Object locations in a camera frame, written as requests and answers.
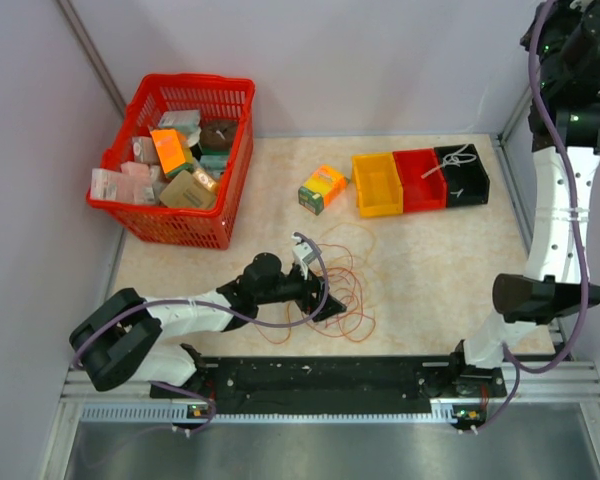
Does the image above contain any black plastic bin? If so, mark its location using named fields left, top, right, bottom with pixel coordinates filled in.
left=434, top=143, right=490, bottom=208

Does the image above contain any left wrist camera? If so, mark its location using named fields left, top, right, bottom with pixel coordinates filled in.
left=291, top=232, right=321, bottom=280

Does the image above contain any red plastic bin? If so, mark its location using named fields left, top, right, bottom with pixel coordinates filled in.
left=393, top=148, right=447, bottom=214

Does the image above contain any brown cardboard box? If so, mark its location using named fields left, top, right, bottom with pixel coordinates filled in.
left=159, top=171, right=216, bottom=210

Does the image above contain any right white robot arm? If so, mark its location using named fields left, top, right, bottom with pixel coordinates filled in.
left=446, top=1, right=600, bottom=396

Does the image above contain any yellow plastic bin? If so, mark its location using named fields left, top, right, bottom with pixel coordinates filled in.
left=352, top=152, right=403, bottom=218

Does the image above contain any orange green sponge pack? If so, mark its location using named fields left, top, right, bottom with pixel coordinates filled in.
left=298, top=165, right=349, bottom=215

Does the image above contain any grey cable duct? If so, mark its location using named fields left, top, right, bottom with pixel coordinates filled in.
left=80, top=403, right=484, bottom=426

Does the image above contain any pink clear box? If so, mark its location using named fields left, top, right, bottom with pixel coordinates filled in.
left=89, top=168, right=155, bottom=205

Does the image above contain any teal white box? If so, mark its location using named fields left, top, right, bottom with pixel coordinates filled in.
left=158, top=109, right=201, bottom=134

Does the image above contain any orange thin cable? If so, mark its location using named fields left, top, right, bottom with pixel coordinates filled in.
left=259, top=222, right=379, bottom=346

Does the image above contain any orange box in basket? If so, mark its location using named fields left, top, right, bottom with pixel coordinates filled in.
left=150, top=129, right=194, bottom=178

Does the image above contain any brown round tape roll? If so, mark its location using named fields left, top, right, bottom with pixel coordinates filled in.
left=199, top=119, right=239, bottom=153

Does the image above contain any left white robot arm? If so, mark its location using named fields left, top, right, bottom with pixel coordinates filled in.
left=69, top=253, right=347, bottom=397

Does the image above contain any white thin cable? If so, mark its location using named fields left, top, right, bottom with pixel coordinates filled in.
left=420, top=143, right=480, bottom=197

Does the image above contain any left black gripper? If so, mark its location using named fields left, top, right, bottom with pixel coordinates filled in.
left=256, top=260, right=345, bottom=322

